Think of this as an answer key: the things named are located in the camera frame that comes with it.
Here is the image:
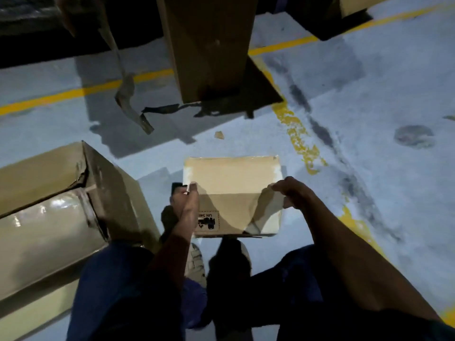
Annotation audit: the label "person's right hand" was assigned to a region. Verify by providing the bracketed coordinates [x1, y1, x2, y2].
[268, 176, 317, 210]

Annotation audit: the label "upright brown cardboard sheet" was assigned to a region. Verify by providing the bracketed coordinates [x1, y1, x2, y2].
[155, 0, 284, 105]

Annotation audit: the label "person's right forearm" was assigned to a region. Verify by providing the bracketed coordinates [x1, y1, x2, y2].
[305, 198, 441, 322]

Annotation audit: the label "small cardboard box hazard label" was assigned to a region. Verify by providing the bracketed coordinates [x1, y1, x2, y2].
[183, 156, 285, 238]

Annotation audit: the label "hanging brown tape strip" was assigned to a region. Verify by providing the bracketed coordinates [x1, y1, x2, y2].
[96, 0, 155, 135]

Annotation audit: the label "person's right woven shoe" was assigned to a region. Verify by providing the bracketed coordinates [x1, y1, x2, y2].
[240, 241, 253, 278]

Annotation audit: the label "person's blue jeans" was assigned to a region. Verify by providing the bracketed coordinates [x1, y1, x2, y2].
[65, 241, 356, 341]

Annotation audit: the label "person's left woven shoe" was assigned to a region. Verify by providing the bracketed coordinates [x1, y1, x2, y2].
[184, 243, 207, 288]

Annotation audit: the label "person's woven shoe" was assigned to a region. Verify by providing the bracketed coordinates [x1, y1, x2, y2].
[184, 243, 207, 288]
[240, 241, 253, 278]

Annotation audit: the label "person's left forearm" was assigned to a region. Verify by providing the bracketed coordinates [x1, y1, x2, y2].
[149, 227, 192, 292]

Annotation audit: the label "dusty torn cardboard box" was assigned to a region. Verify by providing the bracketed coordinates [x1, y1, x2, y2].
[0, 141, 161, 252]

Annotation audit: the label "brown cardboard box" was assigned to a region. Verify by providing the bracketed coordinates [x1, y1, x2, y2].
[286, 0, 395, 41]

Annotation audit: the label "person's left hand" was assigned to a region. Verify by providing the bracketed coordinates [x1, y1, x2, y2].
[170, 181, 200, 242]

